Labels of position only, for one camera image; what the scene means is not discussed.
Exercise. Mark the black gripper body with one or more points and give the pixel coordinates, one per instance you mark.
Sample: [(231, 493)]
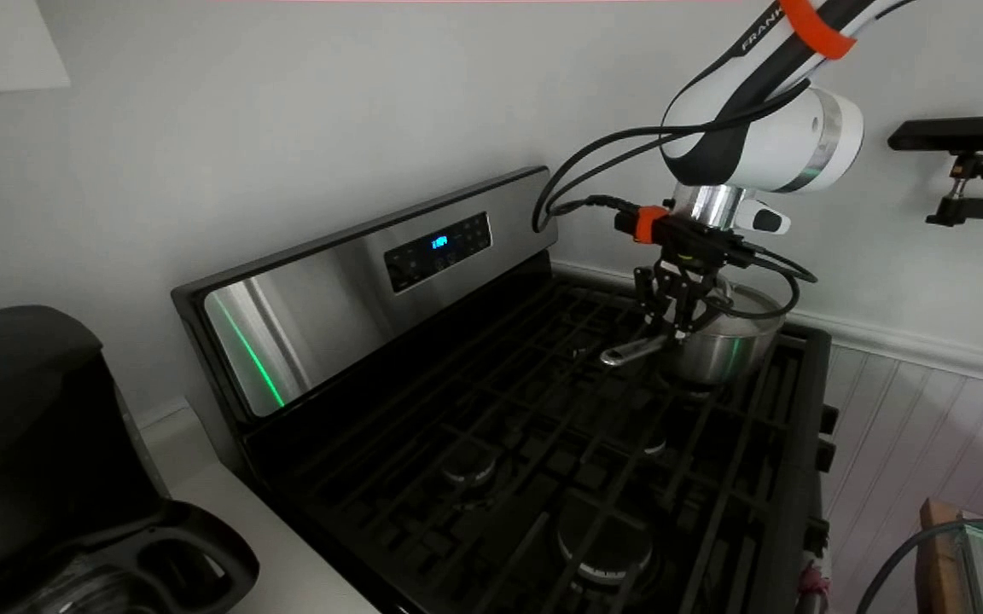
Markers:
[(693, 274)]

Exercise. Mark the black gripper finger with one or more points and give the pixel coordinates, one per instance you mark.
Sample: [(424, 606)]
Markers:
[(705, 309), (653, 313)]

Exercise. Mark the black stove knob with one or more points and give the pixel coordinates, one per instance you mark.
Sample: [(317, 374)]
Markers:
[(826, 455), (826, 417)]

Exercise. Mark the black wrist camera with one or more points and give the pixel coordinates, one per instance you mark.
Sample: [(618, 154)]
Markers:
[(700, 240)]

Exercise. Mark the black coffee maker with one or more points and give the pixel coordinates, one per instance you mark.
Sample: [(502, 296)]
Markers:
[(34, 455)]

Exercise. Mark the white wall cabinet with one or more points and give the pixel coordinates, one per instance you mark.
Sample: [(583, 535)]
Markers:
[(1, 46)]

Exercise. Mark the white kitchen counter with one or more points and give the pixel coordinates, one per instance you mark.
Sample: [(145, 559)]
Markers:
[(263, 546)]

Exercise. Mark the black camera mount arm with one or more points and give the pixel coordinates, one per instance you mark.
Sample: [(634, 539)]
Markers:
[(969, 136)]

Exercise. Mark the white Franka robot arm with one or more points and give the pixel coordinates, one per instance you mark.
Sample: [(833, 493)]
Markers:
[(787, 140)]

